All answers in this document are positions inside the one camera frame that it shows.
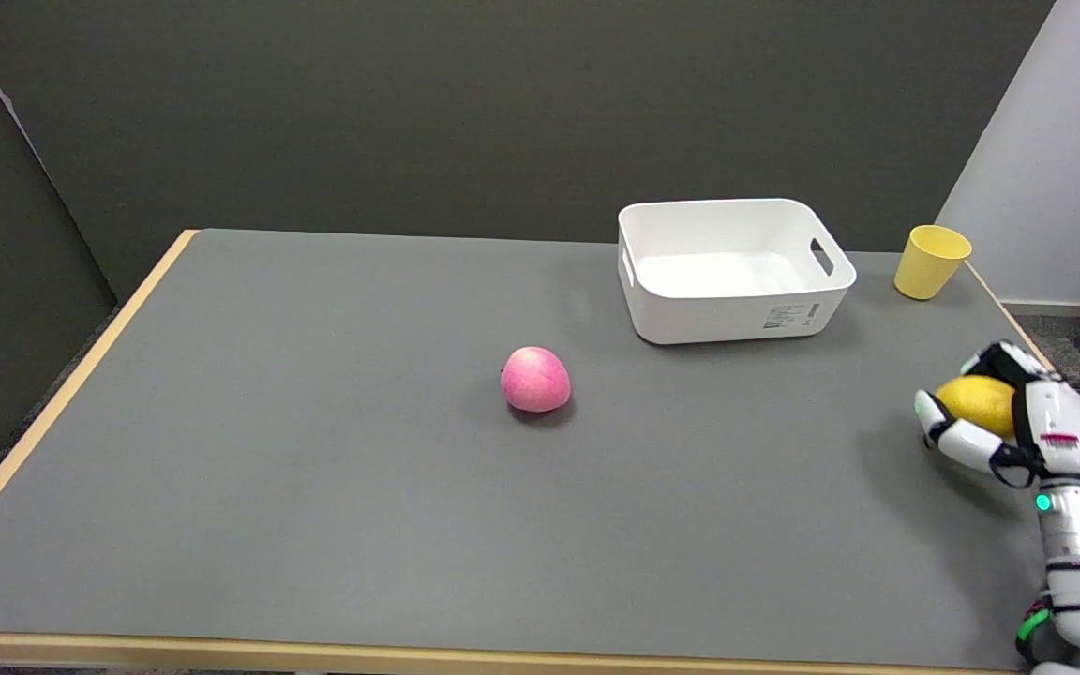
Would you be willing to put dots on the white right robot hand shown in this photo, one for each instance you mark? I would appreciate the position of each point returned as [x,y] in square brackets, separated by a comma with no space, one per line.
[1027,422]

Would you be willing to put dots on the yellow lemon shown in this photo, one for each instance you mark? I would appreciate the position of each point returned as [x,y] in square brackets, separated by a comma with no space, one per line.
[976,401]

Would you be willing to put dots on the yellow plastic cup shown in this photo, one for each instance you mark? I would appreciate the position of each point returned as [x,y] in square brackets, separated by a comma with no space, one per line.
[929,262]

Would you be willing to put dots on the white plastic bin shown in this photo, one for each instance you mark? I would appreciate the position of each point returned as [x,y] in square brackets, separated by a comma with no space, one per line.
[732,272]

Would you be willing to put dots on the pink apple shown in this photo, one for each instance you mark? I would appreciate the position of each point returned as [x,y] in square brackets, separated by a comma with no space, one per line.
[535,379]

